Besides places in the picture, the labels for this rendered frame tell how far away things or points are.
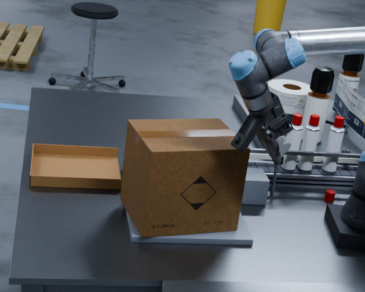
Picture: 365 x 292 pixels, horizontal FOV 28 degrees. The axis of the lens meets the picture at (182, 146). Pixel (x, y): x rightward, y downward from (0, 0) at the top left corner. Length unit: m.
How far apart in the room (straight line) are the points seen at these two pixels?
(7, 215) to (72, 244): 1.87
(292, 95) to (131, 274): 1.27
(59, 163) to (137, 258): 0.64
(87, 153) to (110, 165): 0.11
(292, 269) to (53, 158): 0.95
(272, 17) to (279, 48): 6.43
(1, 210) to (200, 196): 2.05
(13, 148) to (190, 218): 2.74
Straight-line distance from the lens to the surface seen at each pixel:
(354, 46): 2.08
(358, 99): 2.98
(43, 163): 2.54
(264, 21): 8.34
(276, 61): 1.89
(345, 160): 2.71
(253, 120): 1.97
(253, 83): 1.89
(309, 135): 2.56
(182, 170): 2.03
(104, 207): 2.28
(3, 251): 3.63
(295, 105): 2.97
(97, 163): 2.56
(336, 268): 2.16
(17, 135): 4.91
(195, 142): 2.07
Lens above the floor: 1.90
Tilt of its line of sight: 22 degrees down
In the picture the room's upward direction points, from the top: 7 degrees clockwise
